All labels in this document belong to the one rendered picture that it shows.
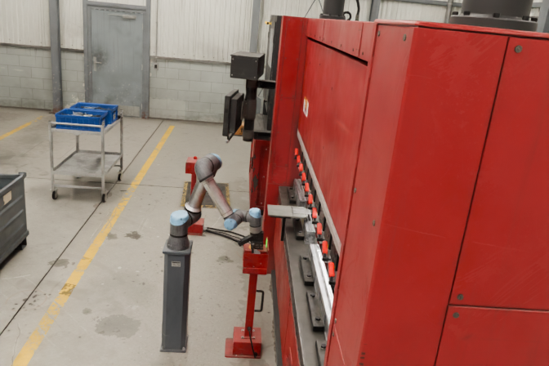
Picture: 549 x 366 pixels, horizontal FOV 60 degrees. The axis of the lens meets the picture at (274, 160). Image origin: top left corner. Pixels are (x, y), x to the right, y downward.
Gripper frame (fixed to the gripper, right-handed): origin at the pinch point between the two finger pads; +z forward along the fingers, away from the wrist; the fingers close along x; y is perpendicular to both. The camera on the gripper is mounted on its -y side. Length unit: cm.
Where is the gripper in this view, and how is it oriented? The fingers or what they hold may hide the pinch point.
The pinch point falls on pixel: (252, 259)
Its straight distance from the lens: 322.5
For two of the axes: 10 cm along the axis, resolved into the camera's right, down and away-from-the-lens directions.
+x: -0.5, -2.9, 9.5
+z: -0.1, 9.6, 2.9
